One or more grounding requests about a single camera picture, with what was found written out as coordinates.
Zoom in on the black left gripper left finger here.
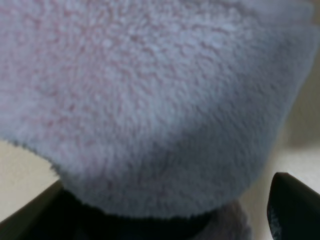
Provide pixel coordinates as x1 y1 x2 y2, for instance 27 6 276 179
0 180 106 240

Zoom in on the lilac towel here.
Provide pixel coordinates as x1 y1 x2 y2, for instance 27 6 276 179
0 0 320 240

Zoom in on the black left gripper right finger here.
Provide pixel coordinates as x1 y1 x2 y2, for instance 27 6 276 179
266 172 320 240

